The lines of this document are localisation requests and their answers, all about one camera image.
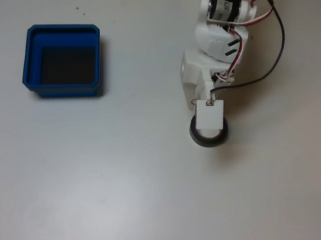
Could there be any black tape roll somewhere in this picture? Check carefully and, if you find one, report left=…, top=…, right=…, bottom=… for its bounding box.
left=186, top=114, right=231, bottom=151

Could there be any blue plastic box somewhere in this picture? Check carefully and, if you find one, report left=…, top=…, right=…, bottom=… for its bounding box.
left=18, top=16, right=111, bottom=106

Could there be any black square pad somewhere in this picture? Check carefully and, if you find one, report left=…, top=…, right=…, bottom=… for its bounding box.
left=37, top=39, right=102, bottom=92

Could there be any white camera box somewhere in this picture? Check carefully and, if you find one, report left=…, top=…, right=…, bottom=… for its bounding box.
left=191, top=96, right=228, bottom=133

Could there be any red and white cable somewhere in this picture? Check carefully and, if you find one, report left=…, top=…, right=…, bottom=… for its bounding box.
left=217, top=0, right=275, bottom=87

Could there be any black cable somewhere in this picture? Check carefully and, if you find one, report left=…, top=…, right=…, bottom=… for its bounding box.
left=207, top=0, right=291, bottom=115

